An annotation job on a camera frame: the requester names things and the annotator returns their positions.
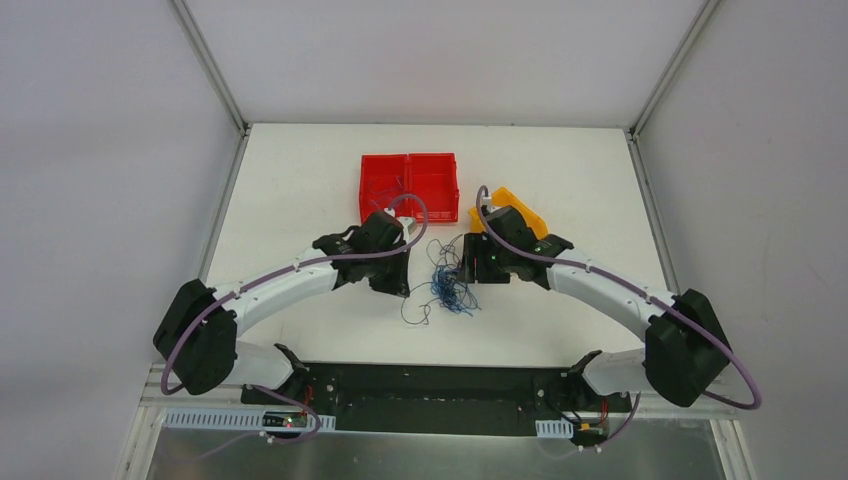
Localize blue purple black wires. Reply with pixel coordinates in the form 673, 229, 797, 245
400, 233, 482, 327

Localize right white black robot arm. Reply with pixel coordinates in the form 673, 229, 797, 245
460, 205, 732, 410

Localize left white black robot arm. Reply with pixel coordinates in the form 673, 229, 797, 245
152, 209, 416, 405

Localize yellow plastic bin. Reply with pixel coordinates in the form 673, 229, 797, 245
468, 187, 549, 239

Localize right red plastic bin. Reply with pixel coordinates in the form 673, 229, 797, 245
407, 153, 460, 224

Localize red plastic bin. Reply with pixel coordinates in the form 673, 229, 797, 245
407, 153, 460, 224
358, 154, 408, 222

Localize left red plastic bin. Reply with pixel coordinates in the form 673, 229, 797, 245
358, 154, 408, 222

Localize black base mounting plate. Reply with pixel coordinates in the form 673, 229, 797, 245
279, 362, 632, 437

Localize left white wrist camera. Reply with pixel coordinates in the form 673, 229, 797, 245
384, 208, 418, 242

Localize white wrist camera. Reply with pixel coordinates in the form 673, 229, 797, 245
475, 185, 493, 217
384, 208, 418, 242

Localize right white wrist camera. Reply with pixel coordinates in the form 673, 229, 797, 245
475, 185, 493, 217

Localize right white cable duct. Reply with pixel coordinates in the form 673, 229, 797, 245
535, 419, 574, 439

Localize white cable duct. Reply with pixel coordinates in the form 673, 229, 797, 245
162, 408, 336, 433
535, 419, 574, 439

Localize left white cable duct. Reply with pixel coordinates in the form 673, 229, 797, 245
162, 408, 336, 433

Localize aluminium frame rail left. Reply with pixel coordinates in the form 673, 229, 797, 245
114, 1, 252, 479

